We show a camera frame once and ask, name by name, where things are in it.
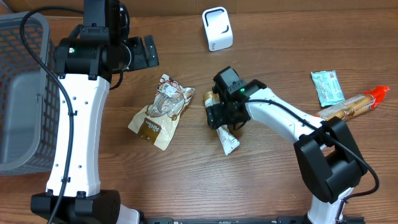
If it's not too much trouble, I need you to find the white bamboo print tube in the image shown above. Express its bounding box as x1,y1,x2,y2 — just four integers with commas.
203,91,240,156

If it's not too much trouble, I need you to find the clear brown snack pouch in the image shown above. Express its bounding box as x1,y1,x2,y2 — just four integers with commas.
128,74,195,151

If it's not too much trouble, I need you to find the orange gold pasta package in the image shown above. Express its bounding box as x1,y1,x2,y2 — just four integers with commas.
315,86,390,120

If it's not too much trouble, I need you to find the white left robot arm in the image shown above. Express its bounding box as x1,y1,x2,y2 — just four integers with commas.
30,1,159,224

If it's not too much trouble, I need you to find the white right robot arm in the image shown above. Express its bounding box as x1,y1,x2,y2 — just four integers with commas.
206,67,368,223

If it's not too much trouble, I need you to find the white barcode scanner stand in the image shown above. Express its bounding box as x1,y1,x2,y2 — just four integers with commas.
201,6,233,52

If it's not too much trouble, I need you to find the grey plastic mesh basket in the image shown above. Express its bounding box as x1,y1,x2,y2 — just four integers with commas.
1,12,60,175

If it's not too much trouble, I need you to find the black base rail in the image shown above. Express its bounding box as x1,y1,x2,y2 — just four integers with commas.
144,214,366,224

